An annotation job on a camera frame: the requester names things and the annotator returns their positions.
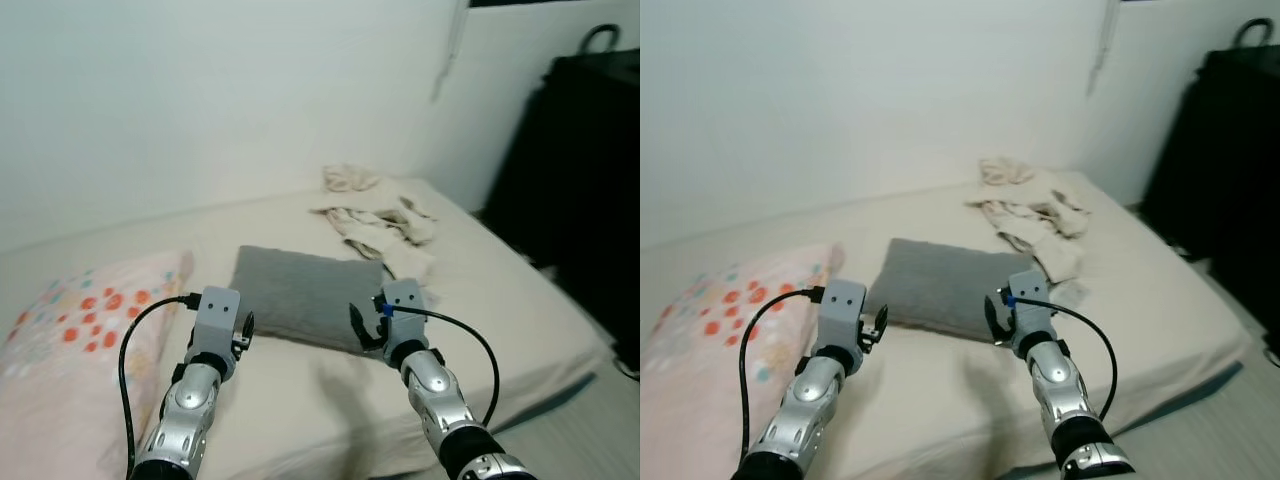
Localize grey fabric pillow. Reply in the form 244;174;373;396
230;245;391;353
865;238;1041;341

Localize pink dotted pillow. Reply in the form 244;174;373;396
640;243;846;480
0;250;193;480

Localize white bed mattress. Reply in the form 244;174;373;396
0;178;613;480
640;170;1253;480

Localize crumpled beige blanket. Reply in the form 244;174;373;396
965;190;1091;283
312;195;439;281

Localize small crumpled beige cloth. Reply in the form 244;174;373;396
322;165;383;193
978;157;1036;186

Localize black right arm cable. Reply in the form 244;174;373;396
383;303;501;426
1006;293;1119;421

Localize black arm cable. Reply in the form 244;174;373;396
118;293;201;471
1006;293;1119;421
383;303;501;426
738;286;826;466

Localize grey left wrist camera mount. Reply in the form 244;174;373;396
193;287;244;356
818;280;869;351

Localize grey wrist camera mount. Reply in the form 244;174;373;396
193;287;244;356
1003;268;1051;336
380;280;429;346
818;280;869;351

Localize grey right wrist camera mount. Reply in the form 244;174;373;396
380;280;429;346
1003;268;1051;336

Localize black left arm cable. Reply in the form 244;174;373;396
738;286;826;466
118;293;201;471

